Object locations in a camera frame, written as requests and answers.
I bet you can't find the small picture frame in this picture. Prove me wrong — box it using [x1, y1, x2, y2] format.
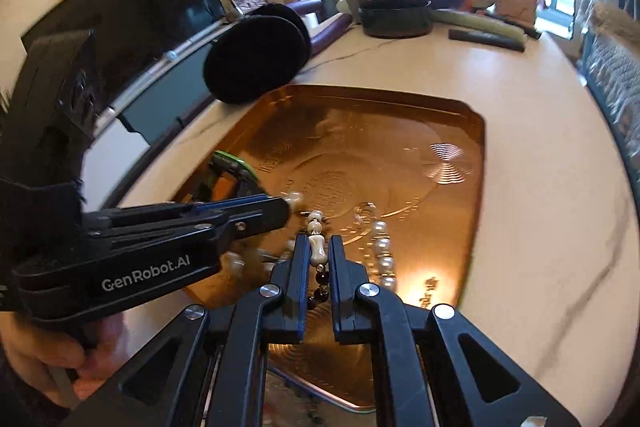
[229, 0, 271, 16]

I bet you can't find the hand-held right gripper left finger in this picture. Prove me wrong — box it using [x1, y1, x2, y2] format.
[62, 233, 313, 427]

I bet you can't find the black round cushion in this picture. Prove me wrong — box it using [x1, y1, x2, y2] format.
[202, 14, 311, 106]
[250, 3, 314, 58]

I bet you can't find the white and dark bead bracelet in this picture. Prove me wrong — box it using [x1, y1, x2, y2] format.
[222, 191, 334, 314]

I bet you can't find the purple chair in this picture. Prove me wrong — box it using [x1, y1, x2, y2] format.
[287, 0, 354, 54]

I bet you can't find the dark round box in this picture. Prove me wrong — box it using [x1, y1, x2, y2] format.
[358, 0, 435, 39]

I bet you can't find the green bead bracelet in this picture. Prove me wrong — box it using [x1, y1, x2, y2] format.
[206, 150, 259, 208]

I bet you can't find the person's left hand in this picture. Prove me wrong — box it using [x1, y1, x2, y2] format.
[2, 313, 132, 409]

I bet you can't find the pearl bracelet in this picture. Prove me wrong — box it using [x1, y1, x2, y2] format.
[354, 202, 401, 294]

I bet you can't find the black remote control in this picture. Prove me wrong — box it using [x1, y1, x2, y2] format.
[448, 28, 525, 54]

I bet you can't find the gold metal tray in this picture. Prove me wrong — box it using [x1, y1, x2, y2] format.
[172, 83, 487, 413]

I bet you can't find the black television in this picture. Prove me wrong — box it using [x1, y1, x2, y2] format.
[20, 0, 227, 108]

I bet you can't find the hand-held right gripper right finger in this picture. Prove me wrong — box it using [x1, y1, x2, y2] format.
[327, 234, 581, 427]

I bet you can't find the grey quilted sofa cover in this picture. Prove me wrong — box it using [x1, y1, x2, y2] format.
[575, 0, 640, 190]

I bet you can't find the white and green TV cabinet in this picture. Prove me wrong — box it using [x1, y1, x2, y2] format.
[80, 16, 242, 208]

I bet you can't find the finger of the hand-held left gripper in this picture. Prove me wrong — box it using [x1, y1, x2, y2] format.
[165, 194, 274, 214]
[82, 198, 292, 259]

